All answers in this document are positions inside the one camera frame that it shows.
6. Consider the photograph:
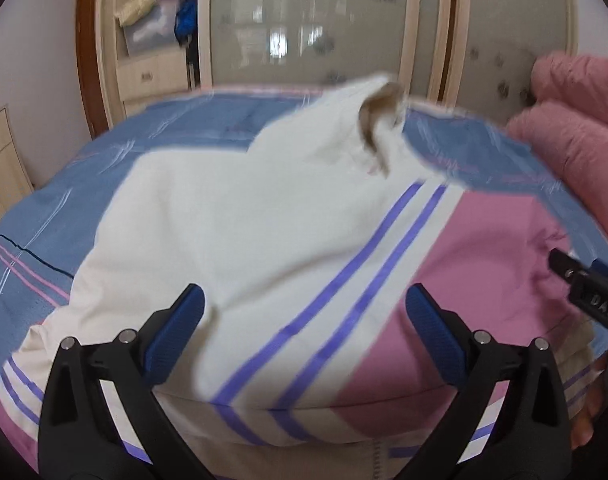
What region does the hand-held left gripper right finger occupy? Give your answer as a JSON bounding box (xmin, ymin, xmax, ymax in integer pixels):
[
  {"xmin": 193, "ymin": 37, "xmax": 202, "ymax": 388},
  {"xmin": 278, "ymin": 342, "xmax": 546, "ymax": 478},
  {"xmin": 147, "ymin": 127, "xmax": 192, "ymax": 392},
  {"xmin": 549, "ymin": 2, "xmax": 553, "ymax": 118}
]
[{"xmin": 405, "ymin": 282, "xmax": 572, "ymax": 480}]

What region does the pale yellow cloth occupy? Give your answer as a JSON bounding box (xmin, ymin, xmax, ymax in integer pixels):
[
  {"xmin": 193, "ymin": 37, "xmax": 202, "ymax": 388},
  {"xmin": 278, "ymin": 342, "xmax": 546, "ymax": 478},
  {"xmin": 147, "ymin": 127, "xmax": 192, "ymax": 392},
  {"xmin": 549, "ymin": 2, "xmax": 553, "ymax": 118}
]
[{"xmin": 116, "ymin": 0, "xmax": 162, "ymax": 26}]

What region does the clear storage box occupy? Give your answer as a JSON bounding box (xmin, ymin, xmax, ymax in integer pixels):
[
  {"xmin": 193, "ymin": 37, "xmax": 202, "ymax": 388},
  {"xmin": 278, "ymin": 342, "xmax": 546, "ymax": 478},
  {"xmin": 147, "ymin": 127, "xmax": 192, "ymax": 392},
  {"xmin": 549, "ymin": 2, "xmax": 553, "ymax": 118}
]
[{"xmin": 123, "ymin": 7, "xmax": 180, "ymax": 56}]

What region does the beige sliding door wardrobe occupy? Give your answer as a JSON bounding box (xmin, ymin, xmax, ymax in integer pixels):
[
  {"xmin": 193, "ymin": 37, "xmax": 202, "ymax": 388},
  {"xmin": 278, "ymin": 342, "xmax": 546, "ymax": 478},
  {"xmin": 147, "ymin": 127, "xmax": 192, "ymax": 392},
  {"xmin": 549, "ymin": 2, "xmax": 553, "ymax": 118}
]
[{"xmin": 95, "ymin": 0, "xmax": 580, "ymax": 126}]

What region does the blue cloth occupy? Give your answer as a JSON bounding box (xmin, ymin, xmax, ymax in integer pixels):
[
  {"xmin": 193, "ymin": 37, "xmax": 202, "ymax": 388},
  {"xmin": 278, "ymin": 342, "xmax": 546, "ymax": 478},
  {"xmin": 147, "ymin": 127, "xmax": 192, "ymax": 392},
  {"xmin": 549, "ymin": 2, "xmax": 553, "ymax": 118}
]
[{"xmin": 175, "ymin": 0, "xmax": 197, "ymax": 46}]

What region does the beige wardrobe drawer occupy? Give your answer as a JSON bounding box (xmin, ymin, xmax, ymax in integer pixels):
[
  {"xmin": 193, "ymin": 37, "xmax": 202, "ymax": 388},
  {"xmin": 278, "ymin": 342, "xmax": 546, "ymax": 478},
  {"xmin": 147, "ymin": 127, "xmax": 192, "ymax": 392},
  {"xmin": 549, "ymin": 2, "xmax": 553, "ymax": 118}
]
[{"xmin": 116, "ymin": 55, "xmax": 192, "ymax": 101}]

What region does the pink rolled quilt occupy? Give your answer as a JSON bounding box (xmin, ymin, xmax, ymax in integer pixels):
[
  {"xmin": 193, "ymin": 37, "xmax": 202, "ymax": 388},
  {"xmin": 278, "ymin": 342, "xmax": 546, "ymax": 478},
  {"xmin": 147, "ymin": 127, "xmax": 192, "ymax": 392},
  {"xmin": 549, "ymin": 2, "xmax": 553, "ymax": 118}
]
[{"xmin": 506, "ymin": 52, "xmax": 608, "ymax": 241}]

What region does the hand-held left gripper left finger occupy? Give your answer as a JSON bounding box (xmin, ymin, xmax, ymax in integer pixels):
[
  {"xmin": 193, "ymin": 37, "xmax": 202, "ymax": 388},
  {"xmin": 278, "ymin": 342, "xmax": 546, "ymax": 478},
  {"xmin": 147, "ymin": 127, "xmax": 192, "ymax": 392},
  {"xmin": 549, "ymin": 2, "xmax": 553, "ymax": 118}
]
[{"xmin": 39, "ymin": 282, "xmax": 210, "ymax": 480}]

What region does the beige side cabinet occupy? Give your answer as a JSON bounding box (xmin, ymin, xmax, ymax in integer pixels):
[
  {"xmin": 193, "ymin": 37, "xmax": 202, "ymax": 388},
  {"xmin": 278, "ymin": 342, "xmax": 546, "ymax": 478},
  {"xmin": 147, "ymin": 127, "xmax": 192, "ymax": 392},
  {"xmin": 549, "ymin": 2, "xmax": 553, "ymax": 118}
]
[{"xmin": 0, "ymin": 105, "xmax": 35, "ymax": 233}]

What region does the person's right hand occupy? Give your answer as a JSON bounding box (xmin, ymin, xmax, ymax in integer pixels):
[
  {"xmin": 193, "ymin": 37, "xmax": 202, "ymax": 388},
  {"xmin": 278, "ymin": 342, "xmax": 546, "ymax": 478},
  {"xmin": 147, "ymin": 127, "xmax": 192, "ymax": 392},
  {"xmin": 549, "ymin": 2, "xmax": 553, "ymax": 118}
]
[{"xmin": 569, "ymin": 355, "xmax": 608, "ymax": 451}]

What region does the white garment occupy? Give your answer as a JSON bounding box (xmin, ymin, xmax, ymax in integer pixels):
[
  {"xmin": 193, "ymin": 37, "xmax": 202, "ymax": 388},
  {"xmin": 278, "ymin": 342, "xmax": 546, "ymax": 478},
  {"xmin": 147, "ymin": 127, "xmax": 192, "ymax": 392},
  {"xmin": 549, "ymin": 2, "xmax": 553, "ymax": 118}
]
[{"xmin": 0, "ymin": 85, "xmax": 608, "ymax": 311}]

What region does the brown door frame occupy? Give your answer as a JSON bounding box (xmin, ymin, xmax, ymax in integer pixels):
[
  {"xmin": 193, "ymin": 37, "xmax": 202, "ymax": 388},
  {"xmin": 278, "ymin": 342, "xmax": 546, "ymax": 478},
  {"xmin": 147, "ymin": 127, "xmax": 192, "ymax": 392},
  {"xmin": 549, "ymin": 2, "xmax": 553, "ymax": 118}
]
[{"xmin": 76, "ymin": 0, "xmax": 110, "ymax": 138}]

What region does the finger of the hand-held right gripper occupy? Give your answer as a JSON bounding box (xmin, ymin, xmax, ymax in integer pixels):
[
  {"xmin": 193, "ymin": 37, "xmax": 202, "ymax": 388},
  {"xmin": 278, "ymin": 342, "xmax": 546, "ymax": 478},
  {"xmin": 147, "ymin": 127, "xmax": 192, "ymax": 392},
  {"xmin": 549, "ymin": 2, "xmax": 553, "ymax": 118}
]
[{"xmin": 548, "ymin": 249, "xmax": 592, "ymax": 286}]

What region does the cream and pink hooded jacket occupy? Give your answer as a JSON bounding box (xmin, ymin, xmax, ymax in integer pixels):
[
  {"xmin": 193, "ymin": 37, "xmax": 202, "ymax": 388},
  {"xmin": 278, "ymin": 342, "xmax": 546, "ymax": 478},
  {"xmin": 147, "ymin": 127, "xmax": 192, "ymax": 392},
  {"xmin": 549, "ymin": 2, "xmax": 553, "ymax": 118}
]
[{"xmin": 0, "ymin": 74, "xmax": 605, "ymax": 480}]

